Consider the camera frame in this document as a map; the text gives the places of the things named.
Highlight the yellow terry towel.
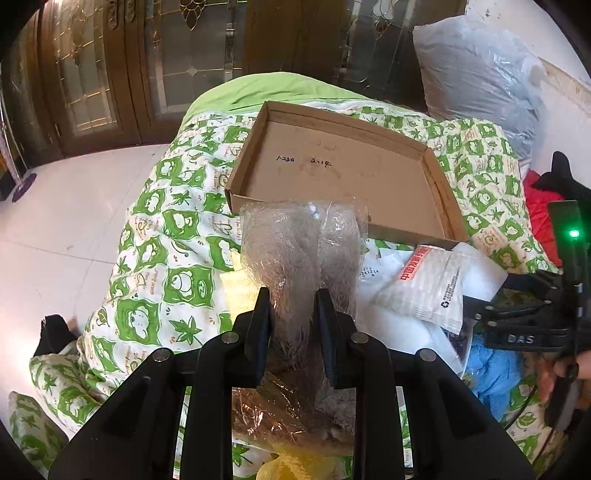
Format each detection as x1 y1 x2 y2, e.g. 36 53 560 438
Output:
221 249 342 479

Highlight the blue towel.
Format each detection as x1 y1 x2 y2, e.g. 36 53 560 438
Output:
463 334 524 421

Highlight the grey fluffy item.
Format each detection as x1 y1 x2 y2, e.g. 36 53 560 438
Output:
232 201 368 455

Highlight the colourful picture pouch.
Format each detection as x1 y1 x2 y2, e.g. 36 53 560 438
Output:
444 320 475 377

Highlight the white red-print mailer bag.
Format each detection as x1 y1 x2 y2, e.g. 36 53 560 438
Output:
376 245 469 335

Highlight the person's right hand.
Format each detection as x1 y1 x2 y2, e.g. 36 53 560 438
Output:
537 351 591 410

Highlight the green white patterned quilt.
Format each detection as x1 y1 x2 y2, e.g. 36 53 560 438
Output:
8 72 557 474

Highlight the red cloth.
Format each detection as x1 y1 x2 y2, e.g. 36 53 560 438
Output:
523 170 564 267

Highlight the shallow cardboard box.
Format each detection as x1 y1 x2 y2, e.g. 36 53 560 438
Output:
225 102 469 249

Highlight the black shoe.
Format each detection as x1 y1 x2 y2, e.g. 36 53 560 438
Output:
34 314 78 357

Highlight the grey plastic bag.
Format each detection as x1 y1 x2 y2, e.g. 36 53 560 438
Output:
412 15 546 162

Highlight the purple fan base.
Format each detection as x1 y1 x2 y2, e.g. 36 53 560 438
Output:
12 172 37 202

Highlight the wooden glass-door cabinet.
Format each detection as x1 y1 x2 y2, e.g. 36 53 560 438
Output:
1 0 466 167

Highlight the black cable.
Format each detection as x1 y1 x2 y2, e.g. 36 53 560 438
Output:
503 382 541 430

